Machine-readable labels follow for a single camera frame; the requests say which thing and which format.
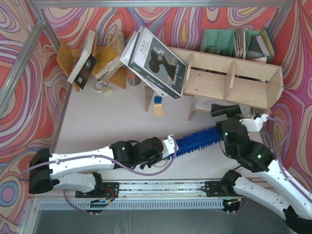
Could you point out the blue microfiber duster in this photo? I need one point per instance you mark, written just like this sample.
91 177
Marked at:
197 141

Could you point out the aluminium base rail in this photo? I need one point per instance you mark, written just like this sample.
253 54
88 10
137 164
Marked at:
160 195

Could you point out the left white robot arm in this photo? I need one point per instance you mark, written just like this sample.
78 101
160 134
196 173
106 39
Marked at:
78 170

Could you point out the teal file organizer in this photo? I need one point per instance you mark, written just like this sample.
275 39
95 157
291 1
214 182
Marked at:
236 43

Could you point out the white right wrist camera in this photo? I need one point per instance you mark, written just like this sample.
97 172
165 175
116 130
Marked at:
255 123

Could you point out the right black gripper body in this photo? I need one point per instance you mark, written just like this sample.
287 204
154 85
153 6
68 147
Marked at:
225 112

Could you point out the blue yellow book in organizer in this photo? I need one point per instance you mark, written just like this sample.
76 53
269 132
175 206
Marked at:
266 44

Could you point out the gold binder clip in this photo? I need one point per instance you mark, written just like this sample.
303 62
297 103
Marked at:
106 88

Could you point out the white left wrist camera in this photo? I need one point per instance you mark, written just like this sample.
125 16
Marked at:
168 147

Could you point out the orange wooden book rack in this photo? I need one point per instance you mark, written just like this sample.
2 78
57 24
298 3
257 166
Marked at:
66 57

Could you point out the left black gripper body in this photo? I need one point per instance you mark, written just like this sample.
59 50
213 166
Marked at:
160 146

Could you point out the white black paperback book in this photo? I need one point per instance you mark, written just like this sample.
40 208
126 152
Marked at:
84 62

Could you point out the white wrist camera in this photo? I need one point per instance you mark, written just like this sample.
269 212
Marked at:
168 147
255 123

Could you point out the yellow books stack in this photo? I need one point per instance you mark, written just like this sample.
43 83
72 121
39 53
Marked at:
108 57

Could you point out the black white Twins story book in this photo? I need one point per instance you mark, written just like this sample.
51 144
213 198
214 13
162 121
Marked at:
155 63

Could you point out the small blue block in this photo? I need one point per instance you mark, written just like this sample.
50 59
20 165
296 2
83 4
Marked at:
157 100

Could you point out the light wooden bookshelf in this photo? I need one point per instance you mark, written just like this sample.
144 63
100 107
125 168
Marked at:
234 80

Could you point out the spiral notebook with handwriting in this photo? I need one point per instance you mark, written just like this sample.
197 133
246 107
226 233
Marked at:
205 103

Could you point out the pencil cup with pens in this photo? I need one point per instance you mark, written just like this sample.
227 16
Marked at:
133 79

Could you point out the yellow sticky note pad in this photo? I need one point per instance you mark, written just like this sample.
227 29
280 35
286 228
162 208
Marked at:
158 110

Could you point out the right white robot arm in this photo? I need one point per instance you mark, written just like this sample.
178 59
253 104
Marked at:
290 200

